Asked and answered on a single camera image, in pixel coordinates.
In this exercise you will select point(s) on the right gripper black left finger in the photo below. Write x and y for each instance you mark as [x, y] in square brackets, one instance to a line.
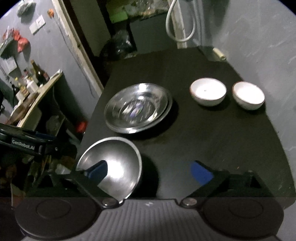
[88, 181]

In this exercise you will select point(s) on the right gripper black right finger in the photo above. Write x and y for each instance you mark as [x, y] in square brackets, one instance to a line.
[222, 183]

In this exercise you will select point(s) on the small steel bowl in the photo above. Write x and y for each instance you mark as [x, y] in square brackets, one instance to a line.
[124, 165]

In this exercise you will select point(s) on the large steel plate bowl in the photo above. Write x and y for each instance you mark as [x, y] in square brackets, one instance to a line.
[137, 108]

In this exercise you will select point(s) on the white ceramic bowl red rim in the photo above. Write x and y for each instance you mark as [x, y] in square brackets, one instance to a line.
[208, 91]

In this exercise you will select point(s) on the wooden side shelf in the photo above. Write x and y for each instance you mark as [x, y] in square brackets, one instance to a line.
[41, 93]

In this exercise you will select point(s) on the dark glass bottle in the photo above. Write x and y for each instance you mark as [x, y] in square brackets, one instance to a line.
[41, 75]

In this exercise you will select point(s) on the red plastic bag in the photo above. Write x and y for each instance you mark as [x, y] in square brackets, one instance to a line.
[22, 42]

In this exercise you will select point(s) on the black plastic bag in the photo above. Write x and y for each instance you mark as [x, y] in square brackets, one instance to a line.
[118, 47]

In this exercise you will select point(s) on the cream rolled paper tube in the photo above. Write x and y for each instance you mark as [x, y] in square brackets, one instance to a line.
[220, 55]

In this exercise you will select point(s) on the green box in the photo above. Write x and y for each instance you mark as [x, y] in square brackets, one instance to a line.
[118, 17]

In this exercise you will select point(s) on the dark grey cabinet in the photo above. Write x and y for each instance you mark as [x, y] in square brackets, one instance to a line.
[150, 35]

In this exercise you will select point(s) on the white wall switch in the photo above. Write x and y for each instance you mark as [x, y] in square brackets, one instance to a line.
[37, 25]

